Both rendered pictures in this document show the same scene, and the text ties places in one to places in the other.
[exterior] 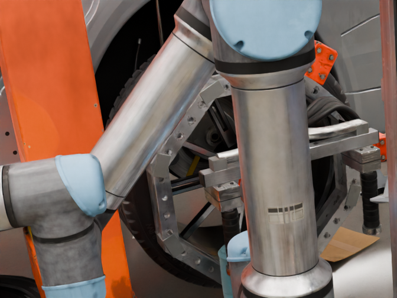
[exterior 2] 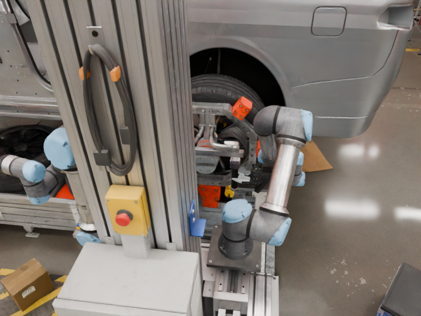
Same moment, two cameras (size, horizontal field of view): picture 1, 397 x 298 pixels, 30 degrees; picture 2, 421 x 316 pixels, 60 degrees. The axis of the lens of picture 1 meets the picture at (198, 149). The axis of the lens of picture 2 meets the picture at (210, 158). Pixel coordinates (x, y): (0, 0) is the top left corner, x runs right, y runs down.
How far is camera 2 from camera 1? 1.09 m
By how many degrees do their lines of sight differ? 30
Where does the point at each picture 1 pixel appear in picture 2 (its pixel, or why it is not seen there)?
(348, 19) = (297, 81)
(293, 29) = (63, 163)
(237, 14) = (47, 152)
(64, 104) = not seen: hidden behind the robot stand
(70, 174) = (24, 170)
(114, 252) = not seen: hidden behind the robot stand
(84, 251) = (33, 190)
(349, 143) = (228, 153)
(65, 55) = not seen: hidden behind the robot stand
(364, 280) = (307, 185)
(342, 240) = (316, 162)
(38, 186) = (16, 170)
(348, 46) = (294, 93)
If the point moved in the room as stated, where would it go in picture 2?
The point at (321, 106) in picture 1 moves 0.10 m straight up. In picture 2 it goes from (228, 132) to (228, 115)
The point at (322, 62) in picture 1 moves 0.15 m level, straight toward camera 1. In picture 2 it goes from (242, 111) to (225, 123)
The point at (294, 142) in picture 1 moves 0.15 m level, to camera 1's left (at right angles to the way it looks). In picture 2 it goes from (79, 189) to (47, 177)
